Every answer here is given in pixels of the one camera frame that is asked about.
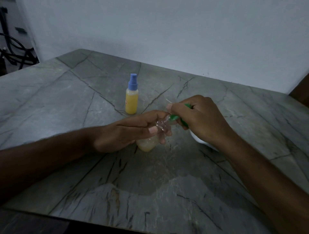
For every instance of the person's right hand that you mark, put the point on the person's right hand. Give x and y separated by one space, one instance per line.
205 120

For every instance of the person's left hand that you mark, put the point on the person's left hand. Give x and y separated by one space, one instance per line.
118 137

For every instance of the small clear bottle white cap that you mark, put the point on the small clear bottle white cap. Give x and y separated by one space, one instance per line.
147 144

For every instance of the large white bottle green pump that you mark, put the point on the large white bottle green pump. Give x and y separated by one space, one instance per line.
173 117

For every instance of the small clear bottle red label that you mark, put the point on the small clear bottle red label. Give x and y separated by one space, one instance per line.
131 102

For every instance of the white spray cap with tube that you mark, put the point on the white spray cap with tube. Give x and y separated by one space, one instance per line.
169 100

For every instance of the blue spray cap with tube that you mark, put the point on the blue spray cap with tube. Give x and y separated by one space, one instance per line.
132 83

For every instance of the person's left forearm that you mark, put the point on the person's left forearm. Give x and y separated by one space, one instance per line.
45 166

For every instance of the person's right forearm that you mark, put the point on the person's right forearm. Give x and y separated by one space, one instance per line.
272 180

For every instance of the brown wooden door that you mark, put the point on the brown wooden door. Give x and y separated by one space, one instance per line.
301 92

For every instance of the small grey wall bracket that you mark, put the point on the small grey wall bracket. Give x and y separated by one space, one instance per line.
20 30

